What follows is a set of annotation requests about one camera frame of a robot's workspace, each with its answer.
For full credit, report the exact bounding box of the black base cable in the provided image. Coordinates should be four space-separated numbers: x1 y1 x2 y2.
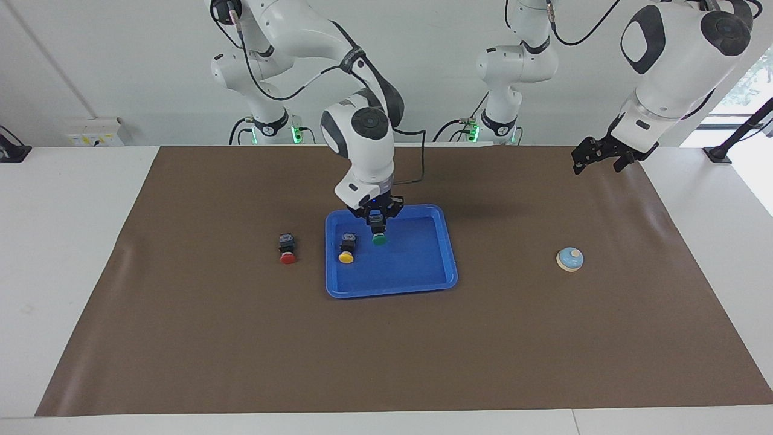
432 91 490 144
228 117 257 146

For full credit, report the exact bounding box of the black angled stand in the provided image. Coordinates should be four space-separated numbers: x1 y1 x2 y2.
702 97 773 164

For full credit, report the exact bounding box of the light blue call bell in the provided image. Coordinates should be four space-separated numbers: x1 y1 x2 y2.
556 246 585 272

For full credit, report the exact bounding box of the black left base cable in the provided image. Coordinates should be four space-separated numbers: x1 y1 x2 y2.
432 91 490 144

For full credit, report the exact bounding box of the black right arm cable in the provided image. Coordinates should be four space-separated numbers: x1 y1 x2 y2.
225 3 425 185

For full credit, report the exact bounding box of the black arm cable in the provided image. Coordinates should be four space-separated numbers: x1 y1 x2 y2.
225 3 425 185
547 0 624 47

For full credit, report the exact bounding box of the black right base cable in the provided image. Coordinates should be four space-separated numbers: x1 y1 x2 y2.
228 117 257 146

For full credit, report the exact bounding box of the blue plastic tray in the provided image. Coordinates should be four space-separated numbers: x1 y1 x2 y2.
325 204 458 299

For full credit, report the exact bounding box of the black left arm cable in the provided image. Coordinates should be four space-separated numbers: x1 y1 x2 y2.
547 0 624 47

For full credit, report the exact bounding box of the black table clamp mount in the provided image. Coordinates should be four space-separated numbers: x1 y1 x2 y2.
0 125 32 163

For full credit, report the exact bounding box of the white wall socket box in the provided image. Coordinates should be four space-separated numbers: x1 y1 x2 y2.
65 117 126 147

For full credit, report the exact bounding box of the brown table mat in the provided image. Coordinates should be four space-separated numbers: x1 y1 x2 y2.
34 144 773 417

